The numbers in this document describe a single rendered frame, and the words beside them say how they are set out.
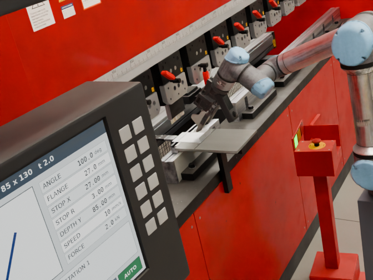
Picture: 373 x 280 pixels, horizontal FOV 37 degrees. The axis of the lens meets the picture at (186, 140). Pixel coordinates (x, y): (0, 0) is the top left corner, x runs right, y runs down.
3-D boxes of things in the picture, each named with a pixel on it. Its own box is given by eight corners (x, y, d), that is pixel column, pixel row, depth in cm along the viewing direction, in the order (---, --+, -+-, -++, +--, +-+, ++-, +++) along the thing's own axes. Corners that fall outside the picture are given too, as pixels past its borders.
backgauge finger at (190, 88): (219, 104, 246) (217, 93, 244) (170, 104, 260) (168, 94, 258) (230, 94, 255) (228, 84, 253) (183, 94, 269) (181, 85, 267)
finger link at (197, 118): (186, 124, 209) (199, 105, 205) (199, 133, 208) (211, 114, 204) (184, 126, 206) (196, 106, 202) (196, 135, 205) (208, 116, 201)
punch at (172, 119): (173, 124, 209) (167, 101, 205) (169, 124, 210) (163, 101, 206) (186, 114, 216) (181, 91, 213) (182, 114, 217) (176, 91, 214)
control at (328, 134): (334, 176, 232) (329, 138, 225) (297, 176, 239) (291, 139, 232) (341, 154, 248) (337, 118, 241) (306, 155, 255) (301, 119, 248)
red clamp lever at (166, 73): (167, 69, 191) (181, 79, 199) (157, 70, 193) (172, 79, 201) (166, 74, 190) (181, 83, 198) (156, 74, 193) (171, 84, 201)
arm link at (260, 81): (283, 75, 190) (258, 56, 192) (268, 88, 182) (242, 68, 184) (272, 91, 195) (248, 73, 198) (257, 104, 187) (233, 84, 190)
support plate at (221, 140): (237, 153, 195) (236, 151, 195) (175, 150, 209) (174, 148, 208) (257, 131, 209) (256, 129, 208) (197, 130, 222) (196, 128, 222)
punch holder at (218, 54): (217, 68, 230) (210, 30, 223) (200, 69, 234) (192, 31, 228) (233, 56, 241) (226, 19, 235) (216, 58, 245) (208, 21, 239)
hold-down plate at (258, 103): (253, 119, 251) (252, 113, 250) (242, 119, 254) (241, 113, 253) (277, 94, 274) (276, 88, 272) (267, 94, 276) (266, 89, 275)
